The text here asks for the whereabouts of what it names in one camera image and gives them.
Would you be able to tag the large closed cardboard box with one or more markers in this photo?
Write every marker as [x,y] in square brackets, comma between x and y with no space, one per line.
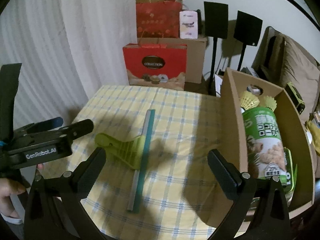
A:
[196,60]

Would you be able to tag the green snack bag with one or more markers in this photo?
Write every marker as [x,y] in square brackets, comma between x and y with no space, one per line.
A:
[262,140]

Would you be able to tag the yellow soft toy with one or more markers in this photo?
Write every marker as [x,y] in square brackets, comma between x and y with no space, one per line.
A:
[315,135]

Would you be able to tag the person's left hand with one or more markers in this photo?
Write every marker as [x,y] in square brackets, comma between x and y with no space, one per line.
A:
[10,195]

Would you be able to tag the white paper sheet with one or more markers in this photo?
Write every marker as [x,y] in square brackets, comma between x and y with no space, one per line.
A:
[218,82]

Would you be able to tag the yellow checkered tablecloth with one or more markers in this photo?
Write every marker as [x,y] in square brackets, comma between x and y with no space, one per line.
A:
[175,120]

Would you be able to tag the yellow shuttlecock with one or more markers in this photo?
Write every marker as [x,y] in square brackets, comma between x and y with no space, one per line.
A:
[268,102]
[250,100]

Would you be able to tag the green window squeegee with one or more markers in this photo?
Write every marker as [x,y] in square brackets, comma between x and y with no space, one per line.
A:
[120,150]

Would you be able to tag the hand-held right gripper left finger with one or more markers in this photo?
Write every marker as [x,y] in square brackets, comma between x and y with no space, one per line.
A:
[87,172]

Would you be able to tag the black speaker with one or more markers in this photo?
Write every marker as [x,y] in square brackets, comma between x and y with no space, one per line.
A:
[247,28]
[216,20]

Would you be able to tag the brown cardboard box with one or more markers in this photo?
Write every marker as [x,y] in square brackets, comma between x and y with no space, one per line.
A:
[230,120]

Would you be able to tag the white pink carton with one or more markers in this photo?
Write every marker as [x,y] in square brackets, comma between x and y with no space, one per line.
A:
[188,25]

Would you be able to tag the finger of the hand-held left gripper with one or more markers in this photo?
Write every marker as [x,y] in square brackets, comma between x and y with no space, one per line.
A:
[81,127]
[55,122]

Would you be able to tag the black speaker stand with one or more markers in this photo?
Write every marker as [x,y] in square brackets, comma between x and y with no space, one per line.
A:
[213,62]
[242,57]

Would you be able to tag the green labelled clear container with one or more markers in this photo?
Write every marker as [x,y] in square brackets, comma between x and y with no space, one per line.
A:
[290,170]

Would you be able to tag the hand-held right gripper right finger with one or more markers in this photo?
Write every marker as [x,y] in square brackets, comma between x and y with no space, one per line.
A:
[222,172]

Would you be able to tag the green and black device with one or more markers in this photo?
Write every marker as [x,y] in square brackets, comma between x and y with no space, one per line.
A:
[296,97]

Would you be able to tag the red collection gift bag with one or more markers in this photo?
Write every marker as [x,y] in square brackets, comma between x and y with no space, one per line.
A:
[135,62]

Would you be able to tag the white curtain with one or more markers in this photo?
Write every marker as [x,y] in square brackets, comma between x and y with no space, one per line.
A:
[62,55]

